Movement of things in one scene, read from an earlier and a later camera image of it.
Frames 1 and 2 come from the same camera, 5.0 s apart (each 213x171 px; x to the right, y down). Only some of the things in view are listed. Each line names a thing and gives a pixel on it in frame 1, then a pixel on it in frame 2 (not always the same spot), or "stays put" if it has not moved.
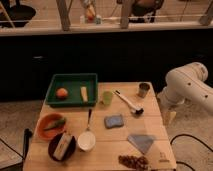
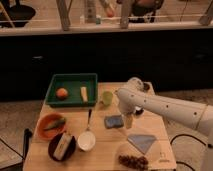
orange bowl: x=50 y=126 stays put
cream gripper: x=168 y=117 to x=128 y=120
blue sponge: x=112 y=121 stays put
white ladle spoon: x=86 y=139 stays put
